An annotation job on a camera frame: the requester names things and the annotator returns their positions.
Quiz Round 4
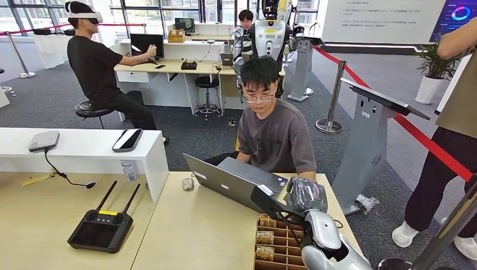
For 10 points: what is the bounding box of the white VR headset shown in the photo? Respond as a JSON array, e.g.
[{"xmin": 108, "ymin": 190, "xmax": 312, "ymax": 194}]
[{"xmin": 65, "ymin": 2, "xmax": 104, "ymax": 25}]

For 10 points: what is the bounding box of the black cable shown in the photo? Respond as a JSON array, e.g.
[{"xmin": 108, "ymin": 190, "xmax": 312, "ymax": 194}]
[{"xmin": 44, "ymin": 148, "xmax": 98, "ymax": 190}]

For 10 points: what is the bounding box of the yellow tape strip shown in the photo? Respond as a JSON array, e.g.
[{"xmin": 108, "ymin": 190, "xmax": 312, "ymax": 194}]
[{"xmin": 21, "ymin": 168, "xmax": 57, "ymax": 187}]

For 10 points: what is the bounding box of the white counter shelf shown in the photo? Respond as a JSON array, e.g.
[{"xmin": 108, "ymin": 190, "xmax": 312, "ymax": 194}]
[{"xmin": 0, "ymin": 128, "xmax": 169, "ymax": 203}]

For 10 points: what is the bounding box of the small black monitor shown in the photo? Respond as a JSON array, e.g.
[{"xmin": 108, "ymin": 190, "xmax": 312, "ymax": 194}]
[{"xmin": 174, "ymin": 17, "xmax": 196, "ymax": 34}]

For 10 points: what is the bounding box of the black remote controller with antennas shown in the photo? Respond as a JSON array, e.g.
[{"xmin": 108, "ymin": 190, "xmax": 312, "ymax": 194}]
[{"xmin": 67, "ymin": 181, "xmax": 142, "ymax": 254}]

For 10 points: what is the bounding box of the person seated at desk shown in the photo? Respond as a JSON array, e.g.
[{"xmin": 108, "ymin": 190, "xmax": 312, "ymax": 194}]
[{"xmin": 204, "ymin": 56, "xmax": 317, "ymax": 182}]

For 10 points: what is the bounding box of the grey flat router box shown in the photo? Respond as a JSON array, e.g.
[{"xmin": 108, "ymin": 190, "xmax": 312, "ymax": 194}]
[{"xmin": 28, "ymin": 130, "xmax": 61, "ymax": 153}]

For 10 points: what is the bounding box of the cardboard card organizer box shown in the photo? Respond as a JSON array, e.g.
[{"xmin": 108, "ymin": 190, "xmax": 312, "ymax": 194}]
[{"xmin": 253, "ymin": 214, "xmax": 310, "ymax": 270}]

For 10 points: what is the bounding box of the small grey kiosk stand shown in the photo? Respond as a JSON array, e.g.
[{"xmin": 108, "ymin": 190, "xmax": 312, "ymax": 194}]
[{"xmin": 287, "ymin": 36, "xmax": 326, "ymax": 103}]

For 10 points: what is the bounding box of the white table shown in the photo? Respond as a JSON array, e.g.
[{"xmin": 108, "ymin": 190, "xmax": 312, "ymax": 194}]
[{"xmin": 33, "ymin": 33, "xmax": 71, "ymax": 70}]

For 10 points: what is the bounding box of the black computer monitor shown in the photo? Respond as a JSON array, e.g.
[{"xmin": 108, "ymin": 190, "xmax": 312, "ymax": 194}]
[{"xmin": 130, "ymin": 33, "xmax": 165, "ymax": 62}]

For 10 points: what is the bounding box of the person wearing VR headset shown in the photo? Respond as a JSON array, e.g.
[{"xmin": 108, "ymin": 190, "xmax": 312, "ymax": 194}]
[{"xmin": 64, "ymin": 1, "xmax": 170, "ymax": 146}]

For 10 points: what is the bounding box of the thin red barrier belt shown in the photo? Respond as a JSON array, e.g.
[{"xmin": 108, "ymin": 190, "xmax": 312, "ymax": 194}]
[{"xmin": 0, "ymin": 23, "xmax": 147, "ymax": 37}]

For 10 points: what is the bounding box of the long red barrier belt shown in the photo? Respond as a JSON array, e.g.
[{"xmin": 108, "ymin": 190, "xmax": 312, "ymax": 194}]
[{"xmin": 312, "ymin": 45, "xmax": 475, "ymax": 183}]

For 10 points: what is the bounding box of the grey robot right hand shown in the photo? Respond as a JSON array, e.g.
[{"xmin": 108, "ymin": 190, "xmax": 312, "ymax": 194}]
[{"xmin": 285, "ymin": 177, "xmax": 329, "ymax": 214}]

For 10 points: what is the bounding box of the large grey kiosk stand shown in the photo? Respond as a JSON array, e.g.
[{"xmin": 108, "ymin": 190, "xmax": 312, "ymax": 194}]
[{"xmin": 331, "ymin": 78, "xmax": 431, "ymax": 217}]

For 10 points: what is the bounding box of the potted plant in white pot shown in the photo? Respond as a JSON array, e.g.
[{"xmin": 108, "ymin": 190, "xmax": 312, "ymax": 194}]
[{"xmin": 413, "ymin": 40, "xmax": 461, "ymax": 106}]

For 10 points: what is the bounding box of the blue display screen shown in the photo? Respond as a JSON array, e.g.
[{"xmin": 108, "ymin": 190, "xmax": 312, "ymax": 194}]
[{"xmin": 429, "ymin": 0, "xmax": 477, "ymax": 43}]

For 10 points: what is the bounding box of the silver humanoid robot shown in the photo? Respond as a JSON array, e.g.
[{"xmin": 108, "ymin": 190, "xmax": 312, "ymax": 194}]
[{"xmin": 229, "ymin": 0, "xmax": 312, "ymax": 101}]

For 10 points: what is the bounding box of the clear plastic bag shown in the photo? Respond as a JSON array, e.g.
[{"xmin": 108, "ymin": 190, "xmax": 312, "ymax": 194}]
[{"xmin": 354, "ymin": 194, "xmax": 381, "ymax": 216}]

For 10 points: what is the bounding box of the black and white phone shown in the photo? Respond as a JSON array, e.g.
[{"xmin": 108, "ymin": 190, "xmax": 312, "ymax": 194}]
[{"xmin": 112, "ymin": 129, "xmax": 144, "ymax": 153}]

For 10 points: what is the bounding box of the person behind humanoid robot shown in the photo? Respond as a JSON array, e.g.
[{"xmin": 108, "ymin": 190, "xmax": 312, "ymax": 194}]
[{"xmin": 237, "ymin": 9, "xmax": 255, "ymax": 53}]

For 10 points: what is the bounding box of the white info board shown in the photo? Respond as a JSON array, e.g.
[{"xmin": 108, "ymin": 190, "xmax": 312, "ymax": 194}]
[{"xmin": 321, "ymin": 0, "xmax": 447, "ymax": 46}]

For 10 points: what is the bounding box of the walking person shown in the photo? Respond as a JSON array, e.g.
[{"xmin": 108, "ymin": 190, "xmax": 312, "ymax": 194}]
[{"xmin": 391, "ymin": 16, "xmax": 477, "ymax": 262}]

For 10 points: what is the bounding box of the white office desk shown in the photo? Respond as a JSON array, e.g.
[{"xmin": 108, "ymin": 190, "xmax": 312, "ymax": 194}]
[{"xmin": 119, "ymin": 39, "xmax": 226, "ymax": 62}]

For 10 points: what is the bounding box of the wooden top office desk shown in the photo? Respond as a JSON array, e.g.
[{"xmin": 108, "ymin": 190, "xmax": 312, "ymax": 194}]
[{"xmin": 113, "ymin": 58, "xmax": 287, "ymax": 115}]

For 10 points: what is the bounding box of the black round stool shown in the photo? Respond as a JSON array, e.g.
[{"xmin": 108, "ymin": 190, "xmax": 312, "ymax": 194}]
[
  {"xmin": 74, "ymin": 100, "xmax": 115, "ymax": 130},
  {"xmin": 194, "ymin": 76, "xmax": 223, "ymax": 121}
]

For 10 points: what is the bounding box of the chrome stanchion post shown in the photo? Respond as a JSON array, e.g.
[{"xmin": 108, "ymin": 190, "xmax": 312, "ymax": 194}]
[
  {"xmin": 315, "ymin": 60, "xmax": 347, "ymax": 135},
  {"xmin": 4, "ymin": 31, "xmax": 38, "ymax": 79},
  {"xmin": 377, "ymin": 174, "xmax": 477, "ymax": 270}
]

